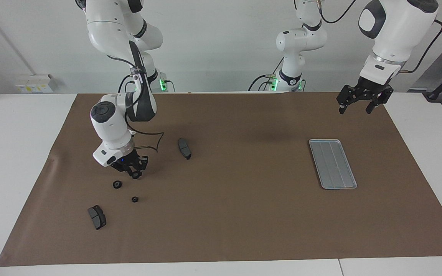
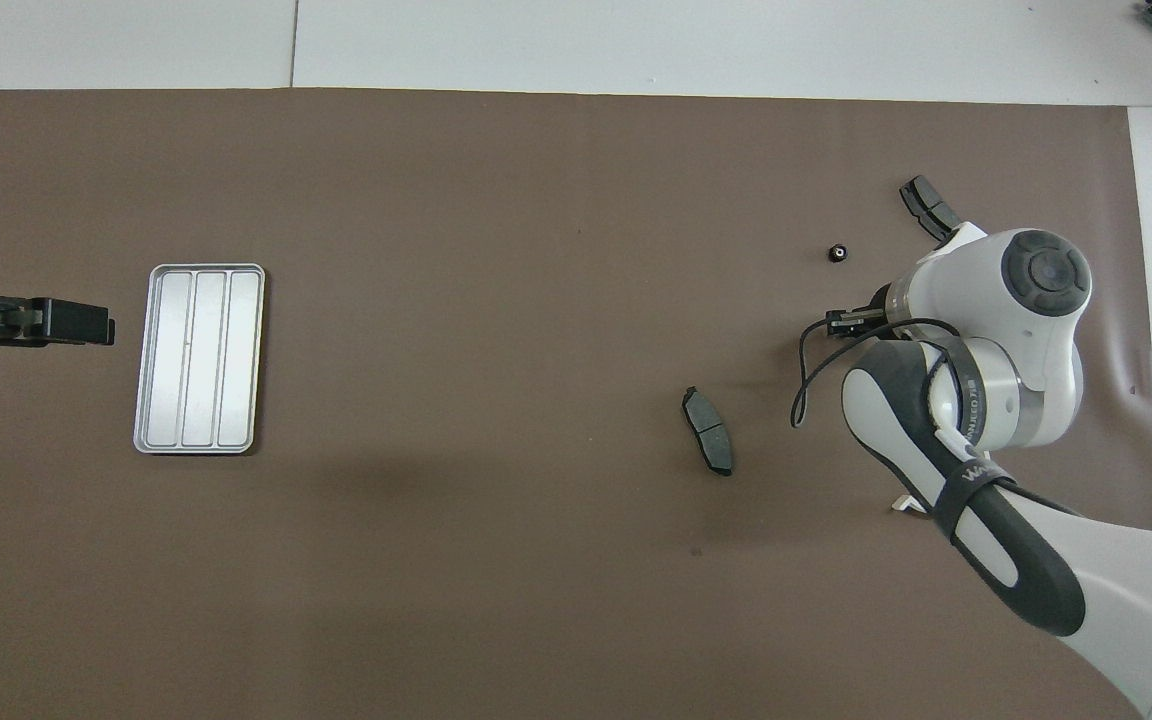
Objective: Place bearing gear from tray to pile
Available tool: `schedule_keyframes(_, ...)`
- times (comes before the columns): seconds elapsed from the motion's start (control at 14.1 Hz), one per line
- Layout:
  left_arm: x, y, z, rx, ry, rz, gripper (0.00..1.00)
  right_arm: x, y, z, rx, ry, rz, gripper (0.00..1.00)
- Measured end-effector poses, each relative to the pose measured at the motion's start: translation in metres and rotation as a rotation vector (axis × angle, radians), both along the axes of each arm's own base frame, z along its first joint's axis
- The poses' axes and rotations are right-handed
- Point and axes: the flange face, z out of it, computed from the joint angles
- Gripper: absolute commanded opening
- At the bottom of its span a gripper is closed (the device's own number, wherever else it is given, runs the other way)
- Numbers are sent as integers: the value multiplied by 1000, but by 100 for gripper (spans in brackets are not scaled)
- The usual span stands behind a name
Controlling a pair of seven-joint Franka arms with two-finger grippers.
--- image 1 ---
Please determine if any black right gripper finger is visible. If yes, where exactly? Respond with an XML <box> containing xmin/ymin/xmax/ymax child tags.
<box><xmin>111</xmin><ymin>163</ymin><xmax>134</xmax><ymax>177</ymax></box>
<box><xmin>136</xmin><ymin>156</ymin><xmax>149</xmax><ymax>175</ymax></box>

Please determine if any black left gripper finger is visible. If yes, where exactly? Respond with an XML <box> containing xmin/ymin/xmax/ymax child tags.
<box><xmin>336</xmin><ymin>86</ymin><xmax>362</xmax><ymax>115</ymax></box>
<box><xmin>365</xmin><ymin>92</ymin><xmax>389</xmax><ymax>115</ymax></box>

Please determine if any silver metal tray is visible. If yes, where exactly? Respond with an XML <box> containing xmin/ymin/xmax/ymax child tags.
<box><xmin>308</xmin><ymin>139</ymin><xmax>358</xmax><ymax>190</ymax></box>

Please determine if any narrow dark grey brake pad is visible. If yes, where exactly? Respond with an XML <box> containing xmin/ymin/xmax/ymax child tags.
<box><xmin>178</xmin><ymin>138</ymin><xmax>192</xmax><ymax>160</ymax></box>

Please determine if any wide dark grey brake pad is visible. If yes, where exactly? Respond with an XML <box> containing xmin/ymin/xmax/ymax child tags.
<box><xmin>87</xmin><ymin>205</ymin><xmax>107</xmax><ymax>230</ymax></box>

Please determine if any brown table mat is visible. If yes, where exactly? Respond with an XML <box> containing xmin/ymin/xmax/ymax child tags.
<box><xmin>0</xmin><ymin>91</ymin><xmax>442</xmax><ymax>267</ymax></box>

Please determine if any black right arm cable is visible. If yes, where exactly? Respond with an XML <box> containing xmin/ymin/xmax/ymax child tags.
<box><xmin>106</xmin><ymin>54</ymin><xmax>165</xmax><ymax>153</ymax></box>

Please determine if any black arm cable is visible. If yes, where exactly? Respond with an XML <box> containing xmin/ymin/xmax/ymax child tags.
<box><xmin>106</xmin><ymin>54</ymin><xmax>165</xmax><ymax>153</ymax></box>
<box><xmin>315</xmin><ymin>0</ymin><xmax>442</xmax><ymax>73</ymax></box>

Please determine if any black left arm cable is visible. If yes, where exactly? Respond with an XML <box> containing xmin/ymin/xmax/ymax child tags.
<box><xmin>315</xmin><ymin>0</ymin><xmax>442</xmax><ymax>73</ymax></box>

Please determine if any black base cable bundle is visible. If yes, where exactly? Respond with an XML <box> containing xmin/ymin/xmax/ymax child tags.
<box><xmin>248</xmin><ymin>57</ymin><xmax>285</xmax><ymax>92</ymax></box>
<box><xmin>118</xmin><ymin>74</ymin><xmax>135</xmax><ymax>93</ymax></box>

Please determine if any white wall socket box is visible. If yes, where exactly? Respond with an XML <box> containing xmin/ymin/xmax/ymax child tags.
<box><xmin>16</xmin><ymin>74</ymin><xmax>56</xmax><ymax>94</ymax></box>

